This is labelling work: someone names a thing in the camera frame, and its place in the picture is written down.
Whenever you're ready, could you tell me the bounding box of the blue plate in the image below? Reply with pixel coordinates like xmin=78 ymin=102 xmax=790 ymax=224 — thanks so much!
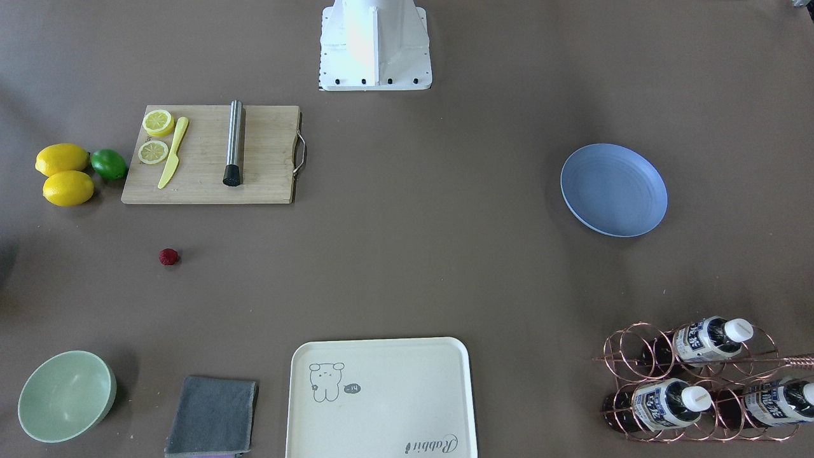
xmin=559 ymin=143 xmax=668 ymax=238

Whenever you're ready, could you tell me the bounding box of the red strawberry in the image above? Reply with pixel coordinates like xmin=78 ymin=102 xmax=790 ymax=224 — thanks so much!
xmin=159 ymin=247 xmax=180 ymax=266

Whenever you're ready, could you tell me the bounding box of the cream rabbit tray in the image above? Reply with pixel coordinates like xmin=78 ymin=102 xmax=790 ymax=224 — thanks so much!
xmin=286 ymin=337 xmax=479 ymax=457

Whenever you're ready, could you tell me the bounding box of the steel muddler black tip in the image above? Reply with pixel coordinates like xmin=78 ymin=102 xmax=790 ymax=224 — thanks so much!
xmin=222 ymin=99 xmax=245 ymax=186

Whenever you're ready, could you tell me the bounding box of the yellow plastic knife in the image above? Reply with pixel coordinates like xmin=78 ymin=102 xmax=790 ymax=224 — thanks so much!
xmin=157 ymin=116 xmax=190 ymax=189

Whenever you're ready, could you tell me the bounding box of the thin lemon slice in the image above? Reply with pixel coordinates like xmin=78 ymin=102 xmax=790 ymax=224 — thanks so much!
xmin=137 ymin=140 xmax=170 ymax=165

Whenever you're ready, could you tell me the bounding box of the grey folded cloth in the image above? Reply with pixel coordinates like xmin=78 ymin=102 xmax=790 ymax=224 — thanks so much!
xmin=165 ymin=376 xmax=257 ymax=457

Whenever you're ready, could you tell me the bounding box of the thick lemon half slice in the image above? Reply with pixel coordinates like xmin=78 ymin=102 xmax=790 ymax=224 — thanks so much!
xmin=142 ymin=109 xmax=176 ymax=138

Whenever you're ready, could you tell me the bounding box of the dark drink bottle middle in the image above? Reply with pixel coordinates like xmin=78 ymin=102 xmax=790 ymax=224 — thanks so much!
xmin=601 ymin=378 xmax=713 ymax=434

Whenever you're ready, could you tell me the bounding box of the dark drink bottle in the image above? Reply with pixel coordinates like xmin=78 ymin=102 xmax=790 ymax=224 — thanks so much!
xmin=638 ymin=316 xmax=755 ymax=373
xmin=715 ymin=377 xmax=813 ymax=430
xmin=601 ymin=378 xmax=713 ymax=434

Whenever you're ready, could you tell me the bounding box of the green lime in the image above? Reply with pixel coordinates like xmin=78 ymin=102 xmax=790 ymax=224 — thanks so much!
xmin=89 ymin=149 xmax=128 ymax=181

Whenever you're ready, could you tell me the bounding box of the dark drink bottle upper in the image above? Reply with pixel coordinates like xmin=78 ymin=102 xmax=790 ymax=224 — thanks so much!
xmin=638 ymin=316 xmax=755 ymax=373

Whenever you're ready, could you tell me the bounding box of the yellow lemon outer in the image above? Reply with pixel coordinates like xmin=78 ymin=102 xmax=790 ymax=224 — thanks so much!
xmin=43 ymin=170 xmax=94 ymax=207

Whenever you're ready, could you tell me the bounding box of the yellow lemon near lime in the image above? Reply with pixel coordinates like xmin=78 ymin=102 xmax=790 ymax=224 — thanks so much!
xmin=35 ymin=143 xmax=89 ymax=177

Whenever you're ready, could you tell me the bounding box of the green bowl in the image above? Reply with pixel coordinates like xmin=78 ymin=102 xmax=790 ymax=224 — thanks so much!
xmin=17 ymin=350 xmax=117 ymax=443

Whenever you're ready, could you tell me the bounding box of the dark drink bottle outer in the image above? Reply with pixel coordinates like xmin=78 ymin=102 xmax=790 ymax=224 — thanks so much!
xmin=715 ymin=377 xmax=813 ymax=430

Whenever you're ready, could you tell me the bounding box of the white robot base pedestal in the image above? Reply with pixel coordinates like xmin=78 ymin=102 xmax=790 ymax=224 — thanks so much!
xmin=318 ymin=1 xmax=433 ymax=91

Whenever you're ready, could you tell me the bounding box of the copper wire bottle rack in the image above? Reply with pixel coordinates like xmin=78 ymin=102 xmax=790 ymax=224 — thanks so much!
xmin=596 ymin=322 xmax=812 ymax=443

